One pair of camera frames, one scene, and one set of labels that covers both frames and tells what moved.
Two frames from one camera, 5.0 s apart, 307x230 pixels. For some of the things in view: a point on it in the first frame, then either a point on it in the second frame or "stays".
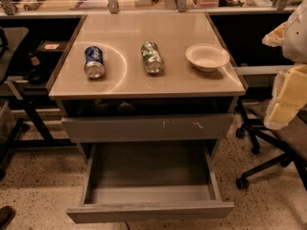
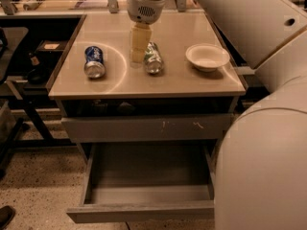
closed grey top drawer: x=141 y=128 stays
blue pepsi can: x=94 y=66 stays
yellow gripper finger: x=289 y=96 → x=140 y=39
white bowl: x=206 y=57 stays
